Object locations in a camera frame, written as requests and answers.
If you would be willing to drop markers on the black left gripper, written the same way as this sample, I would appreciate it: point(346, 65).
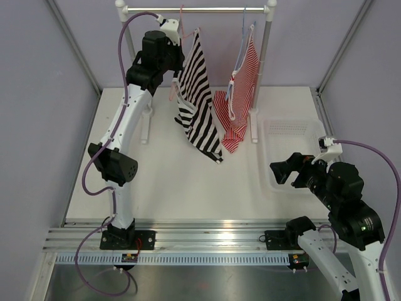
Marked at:
point(178, 66)

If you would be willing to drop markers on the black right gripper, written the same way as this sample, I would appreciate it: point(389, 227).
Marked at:
point(301, 163)

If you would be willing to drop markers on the pink wire hanger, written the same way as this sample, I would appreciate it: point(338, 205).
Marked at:
point(181, 31)

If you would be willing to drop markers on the black white striped tank top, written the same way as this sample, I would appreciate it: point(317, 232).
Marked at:
point(196, 118)

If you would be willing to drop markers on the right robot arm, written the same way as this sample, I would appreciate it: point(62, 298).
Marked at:
point(339, 188)

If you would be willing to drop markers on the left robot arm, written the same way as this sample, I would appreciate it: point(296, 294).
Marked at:
point(110, 155)

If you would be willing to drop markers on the red white striped tank top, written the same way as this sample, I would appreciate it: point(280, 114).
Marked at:
point(232, 106)

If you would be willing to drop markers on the white plastic perforated basket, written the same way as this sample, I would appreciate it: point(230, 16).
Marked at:
point(280, 138)

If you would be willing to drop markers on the white metal clothes rack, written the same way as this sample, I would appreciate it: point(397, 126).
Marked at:
point(252, 123)

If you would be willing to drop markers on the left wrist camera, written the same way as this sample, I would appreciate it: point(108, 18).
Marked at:
point(171, 29)

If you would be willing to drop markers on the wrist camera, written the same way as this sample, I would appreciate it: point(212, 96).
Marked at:
point(171, 29)
point(330, 149)

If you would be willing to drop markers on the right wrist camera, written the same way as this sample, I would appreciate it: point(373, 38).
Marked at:
point(330, 149)

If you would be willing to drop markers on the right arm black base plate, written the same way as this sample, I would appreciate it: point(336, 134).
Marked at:
point(276, 240)

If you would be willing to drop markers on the aluminium enclosure frame rail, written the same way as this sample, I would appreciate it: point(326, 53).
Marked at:
point(318, 92)

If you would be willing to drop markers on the light blue wire hanger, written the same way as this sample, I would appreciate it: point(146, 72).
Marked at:
point(241, 54)

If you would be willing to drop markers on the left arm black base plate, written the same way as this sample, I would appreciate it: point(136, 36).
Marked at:
point(142, 239)

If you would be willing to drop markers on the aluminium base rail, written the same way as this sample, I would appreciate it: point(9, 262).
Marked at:
point(177, 235)

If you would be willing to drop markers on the white slotted cable duct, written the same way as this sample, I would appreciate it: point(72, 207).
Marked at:
point(176, 259)

